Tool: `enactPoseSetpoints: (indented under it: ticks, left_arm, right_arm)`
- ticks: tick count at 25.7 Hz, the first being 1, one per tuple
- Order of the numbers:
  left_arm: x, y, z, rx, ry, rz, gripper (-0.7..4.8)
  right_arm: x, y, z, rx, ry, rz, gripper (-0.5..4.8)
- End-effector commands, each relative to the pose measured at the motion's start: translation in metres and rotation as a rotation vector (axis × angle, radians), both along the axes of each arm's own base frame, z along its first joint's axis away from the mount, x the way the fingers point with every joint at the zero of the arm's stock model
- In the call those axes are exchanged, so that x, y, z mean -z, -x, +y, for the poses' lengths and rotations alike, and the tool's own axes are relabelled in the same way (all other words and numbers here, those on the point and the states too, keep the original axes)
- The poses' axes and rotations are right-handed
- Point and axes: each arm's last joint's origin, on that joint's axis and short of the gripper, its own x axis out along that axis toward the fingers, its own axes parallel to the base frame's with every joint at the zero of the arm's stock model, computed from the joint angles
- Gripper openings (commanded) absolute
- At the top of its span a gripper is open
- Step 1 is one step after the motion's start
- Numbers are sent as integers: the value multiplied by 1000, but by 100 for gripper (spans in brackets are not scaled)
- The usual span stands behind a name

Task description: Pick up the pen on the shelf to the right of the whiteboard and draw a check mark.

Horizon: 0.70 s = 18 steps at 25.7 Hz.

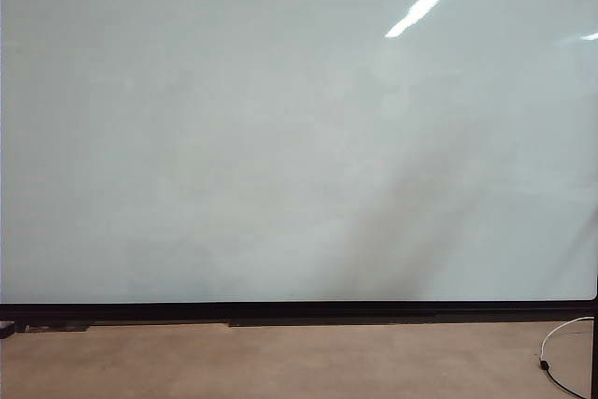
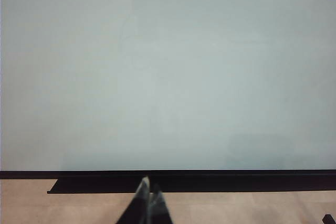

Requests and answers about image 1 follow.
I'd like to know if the white glass whiteboard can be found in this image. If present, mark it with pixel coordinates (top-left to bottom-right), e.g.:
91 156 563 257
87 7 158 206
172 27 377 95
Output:
0 0 598 304

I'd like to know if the black whiteboard frame stand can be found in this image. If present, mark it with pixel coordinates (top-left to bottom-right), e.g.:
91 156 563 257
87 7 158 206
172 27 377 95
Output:
0 296 598 399

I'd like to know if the white cable with black connector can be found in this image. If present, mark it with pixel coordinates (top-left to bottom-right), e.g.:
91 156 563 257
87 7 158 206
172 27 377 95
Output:
536 315 596 399

